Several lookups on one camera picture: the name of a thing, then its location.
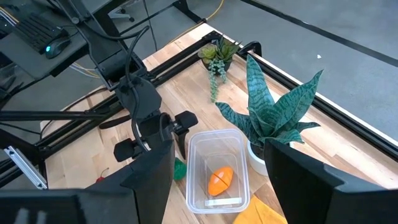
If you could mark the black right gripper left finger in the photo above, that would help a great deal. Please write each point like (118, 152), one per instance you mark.
(93, 205)

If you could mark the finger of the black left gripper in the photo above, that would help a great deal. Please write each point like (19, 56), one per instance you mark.
(185, 119)
(124, 150)

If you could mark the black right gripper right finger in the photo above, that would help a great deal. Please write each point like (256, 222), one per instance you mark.
(326, 199)

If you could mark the orange toy fruit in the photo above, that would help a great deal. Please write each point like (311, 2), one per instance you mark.
(220, 181)

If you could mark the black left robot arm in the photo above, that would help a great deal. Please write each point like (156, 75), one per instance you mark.
(136, 93)

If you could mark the clear plastic tupperware container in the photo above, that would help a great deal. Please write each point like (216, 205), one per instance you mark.
(196, 186)

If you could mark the red toy cherry with stem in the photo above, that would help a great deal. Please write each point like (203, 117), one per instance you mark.
(100, 179)

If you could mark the yellow folded cloth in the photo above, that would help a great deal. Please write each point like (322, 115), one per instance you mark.
(258, 214)

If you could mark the succulent plant in dark pot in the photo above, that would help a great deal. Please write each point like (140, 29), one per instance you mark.
(217, 53)

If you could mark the silver aluminium extrusion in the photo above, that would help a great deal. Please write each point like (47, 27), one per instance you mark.
(26, 169)

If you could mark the snake plant in white pot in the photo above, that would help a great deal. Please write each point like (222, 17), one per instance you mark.
(270, 118)

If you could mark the black computer mouse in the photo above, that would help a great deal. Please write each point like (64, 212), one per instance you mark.
(57, 46)

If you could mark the grey desk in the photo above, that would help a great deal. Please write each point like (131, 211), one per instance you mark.
(31, 62)

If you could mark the black keyboard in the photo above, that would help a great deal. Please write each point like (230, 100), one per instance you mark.
(37, 31)

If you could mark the black aluminium table frame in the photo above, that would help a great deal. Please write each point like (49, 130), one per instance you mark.
(357, 124)

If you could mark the black frame bracket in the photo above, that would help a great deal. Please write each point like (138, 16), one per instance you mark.
(254, 43)

